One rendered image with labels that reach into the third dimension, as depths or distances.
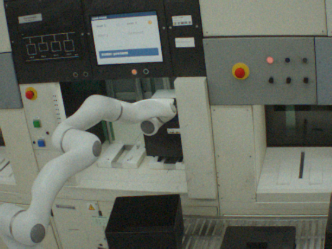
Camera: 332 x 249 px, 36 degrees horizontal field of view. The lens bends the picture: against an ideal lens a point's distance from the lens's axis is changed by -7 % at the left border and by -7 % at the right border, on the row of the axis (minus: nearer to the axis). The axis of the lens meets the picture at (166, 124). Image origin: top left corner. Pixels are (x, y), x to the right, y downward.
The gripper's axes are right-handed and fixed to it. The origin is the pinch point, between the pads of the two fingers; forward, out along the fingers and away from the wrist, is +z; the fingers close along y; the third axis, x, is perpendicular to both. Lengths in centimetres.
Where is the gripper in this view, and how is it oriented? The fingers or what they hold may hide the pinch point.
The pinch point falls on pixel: (167, 98)
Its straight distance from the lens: 251.9
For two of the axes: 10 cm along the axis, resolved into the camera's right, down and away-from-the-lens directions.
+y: 9.6, 0.0, -2.9
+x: -1.2, -9.0, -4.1
